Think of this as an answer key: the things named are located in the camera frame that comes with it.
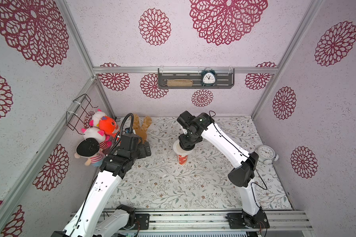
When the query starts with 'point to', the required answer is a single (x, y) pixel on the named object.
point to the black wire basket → (75, 117)
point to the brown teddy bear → (141, 129)
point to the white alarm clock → (266, 154)
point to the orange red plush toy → (108, 125)
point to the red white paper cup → (182, 159)
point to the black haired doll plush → (89, 148)
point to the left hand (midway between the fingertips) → (140, 148)
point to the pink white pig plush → (94, 132)
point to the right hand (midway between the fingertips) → (185, 141)
